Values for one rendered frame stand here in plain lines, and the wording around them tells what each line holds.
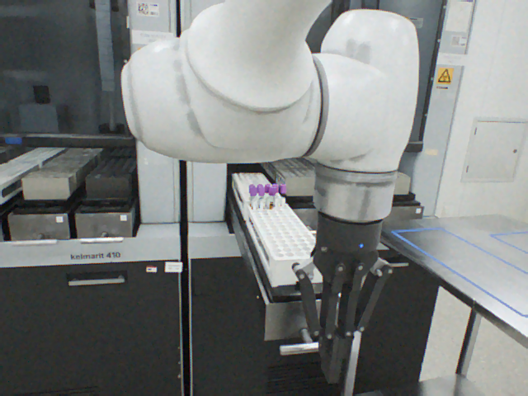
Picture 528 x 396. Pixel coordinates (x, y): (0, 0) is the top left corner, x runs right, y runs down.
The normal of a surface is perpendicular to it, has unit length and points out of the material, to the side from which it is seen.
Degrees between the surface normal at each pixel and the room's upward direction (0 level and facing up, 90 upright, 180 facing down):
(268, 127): 133
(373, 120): 94
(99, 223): 90
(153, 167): 90
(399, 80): 87
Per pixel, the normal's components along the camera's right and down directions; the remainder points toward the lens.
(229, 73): -0.15, 0.29
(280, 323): 0.20, 0.30
